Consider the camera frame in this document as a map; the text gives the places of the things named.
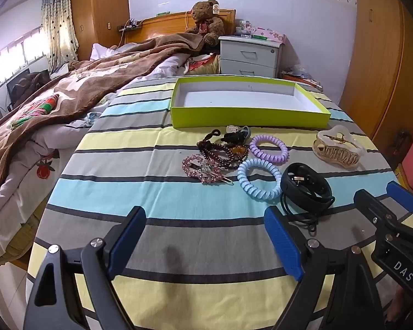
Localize black cord necklace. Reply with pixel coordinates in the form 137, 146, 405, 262
280, 192, 334, 233

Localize light blue spiral hair tie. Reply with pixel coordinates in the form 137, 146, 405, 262
237, 159, 283, 200

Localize narrow wooden wardrobe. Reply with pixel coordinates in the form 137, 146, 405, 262
70, 0, 129, 61

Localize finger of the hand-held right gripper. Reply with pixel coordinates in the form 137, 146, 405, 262
353, 189, 400, 238
386, 181, 413, 222

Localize wooden headboard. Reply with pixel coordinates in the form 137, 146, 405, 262
119, 9, 236, 45

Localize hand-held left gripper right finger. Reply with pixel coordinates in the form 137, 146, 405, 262
263, 205, 395, 330

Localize purple spiral hair tie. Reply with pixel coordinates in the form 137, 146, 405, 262
249, 134, 289, 164

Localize white pillow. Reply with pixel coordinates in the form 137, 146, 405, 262
89, 42, 140, 59

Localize dotted curtain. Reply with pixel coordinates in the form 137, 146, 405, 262
41, 0, 80, 73

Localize brown teddy bear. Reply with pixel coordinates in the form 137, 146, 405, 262
184, 0, 226, 46

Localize wide wooden wardrobe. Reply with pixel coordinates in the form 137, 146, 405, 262
339, 0, 413, 152

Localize pink rhinestone hair clip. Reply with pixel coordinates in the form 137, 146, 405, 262
182, 154, 234, 186

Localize window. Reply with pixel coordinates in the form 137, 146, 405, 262
0, 26, 50, 93

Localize power strip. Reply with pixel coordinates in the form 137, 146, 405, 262
118, 19, 143, 32

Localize black wristband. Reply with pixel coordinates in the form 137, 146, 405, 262
281, 162, 335, 214

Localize red patterned pillow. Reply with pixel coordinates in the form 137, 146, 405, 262
188, 53, 221, 76

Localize black hair tie with charms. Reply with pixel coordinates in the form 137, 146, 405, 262
222, 125, 251, 144

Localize pile of plastic bags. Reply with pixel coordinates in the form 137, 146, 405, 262
280, 65, 322, 90

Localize striped bed sheet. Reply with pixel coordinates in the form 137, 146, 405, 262
26, 76, 410, 330

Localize grey nightstand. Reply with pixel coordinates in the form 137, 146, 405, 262
218, 35, 284, 78

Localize lime green shallow box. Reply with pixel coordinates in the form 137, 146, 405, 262
170, 75, 332, 129

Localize beige hair claw clip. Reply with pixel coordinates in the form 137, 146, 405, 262
313, 125, 367, 171

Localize brown fleece blanket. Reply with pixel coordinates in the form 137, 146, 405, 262
0, 32, 205, 196

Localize person's right hand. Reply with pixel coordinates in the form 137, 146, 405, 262
387, 284, 413, 324

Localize yellow ruffled bed skirt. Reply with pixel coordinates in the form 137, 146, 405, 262
0, 203, 42, 270

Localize pink floral box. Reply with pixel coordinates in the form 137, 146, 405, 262
249, 27, 289, 46

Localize red green knitted cloth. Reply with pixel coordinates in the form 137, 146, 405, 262
12, 94, 59, 128

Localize small jars on nightstand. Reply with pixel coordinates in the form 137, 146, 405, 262
235, 20, 252, 37

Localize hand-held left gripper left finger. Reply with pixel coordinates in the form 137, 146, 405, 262
23, 205, 147, 330

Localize dark brown bead bracelet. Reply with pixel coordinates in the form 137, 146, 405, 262
197, 129, 250, 170

